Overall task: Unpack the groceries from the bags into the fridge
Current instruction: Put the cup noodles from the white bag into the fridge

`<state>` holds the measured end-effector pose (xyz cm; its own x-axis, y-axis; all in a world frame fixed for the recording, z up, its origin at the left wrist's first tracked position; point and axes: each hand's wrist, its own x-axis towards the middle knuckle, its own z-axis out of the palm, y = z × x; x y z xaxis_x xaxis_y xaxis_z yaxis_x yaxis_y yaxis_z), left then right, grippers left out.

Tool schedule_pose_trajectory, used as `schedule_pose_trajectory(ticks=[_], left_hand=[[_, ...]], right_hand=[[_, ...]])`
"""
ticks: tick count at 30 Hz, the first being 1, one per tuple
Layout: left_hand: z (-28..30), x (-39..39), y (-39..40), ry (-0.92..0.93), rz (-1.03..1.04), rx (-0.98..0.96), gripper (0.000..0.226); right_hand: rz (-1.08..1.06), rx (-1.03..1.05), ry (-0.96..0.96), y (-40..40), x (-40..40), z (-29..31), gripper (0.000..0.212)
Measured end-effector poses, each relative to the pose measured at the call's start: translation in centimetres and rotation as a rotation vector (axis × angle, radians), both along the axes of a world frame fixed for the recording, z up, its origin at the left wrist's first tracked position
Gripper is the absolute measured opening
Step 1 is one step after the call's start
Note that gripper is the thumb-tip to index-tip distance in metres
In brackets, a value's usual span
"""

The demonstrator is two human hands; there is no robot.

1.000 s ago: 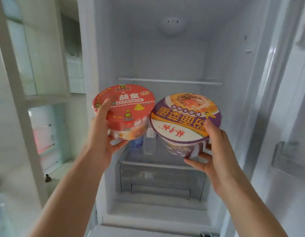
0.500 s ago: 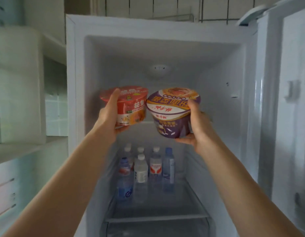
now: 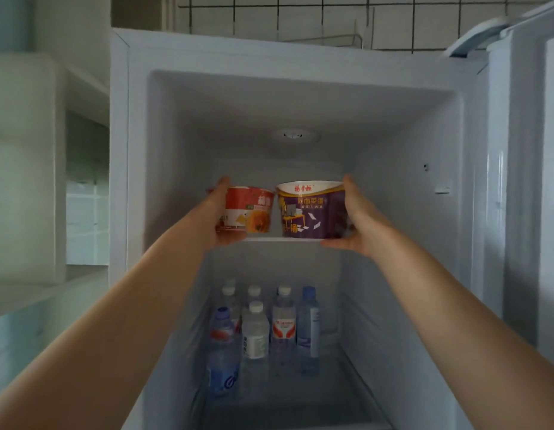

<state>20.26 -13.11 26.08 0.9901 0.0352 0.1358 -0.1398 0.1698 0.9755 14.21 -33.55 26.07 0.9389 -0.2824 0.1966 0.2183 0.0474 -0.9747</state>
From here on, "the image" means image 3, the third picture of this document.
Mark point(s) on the red instant noodle cup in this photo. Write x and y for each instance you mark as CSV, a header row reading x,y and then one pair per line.
x,y
245,210

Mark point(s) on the purple instant noodles cup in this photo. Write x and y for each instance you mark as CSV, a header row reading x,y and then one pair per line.
x,y
313,210

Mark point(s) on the person's right forearm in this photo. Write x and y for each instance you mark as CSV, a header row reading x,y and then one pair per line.
x,y
461,331

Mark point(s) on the white refrigerator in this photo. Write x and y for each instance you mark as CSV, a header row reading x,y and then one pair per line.
x,y
393,174

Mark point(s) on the person's right hand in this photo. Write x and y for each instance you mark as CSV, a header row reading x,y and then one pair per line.
x,y
364,232

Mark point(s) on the person's left hand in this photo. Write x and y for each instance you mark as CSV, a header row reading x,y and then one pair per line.
x,y
212,219

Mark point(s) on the glass refrigerator shelf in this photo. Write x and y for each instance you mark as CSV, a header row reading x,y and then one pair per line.
x,y
281,240
339,398

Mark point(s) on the person's left forearm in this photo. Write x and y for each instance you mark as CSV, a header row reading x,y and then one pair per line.
x,y
102,331

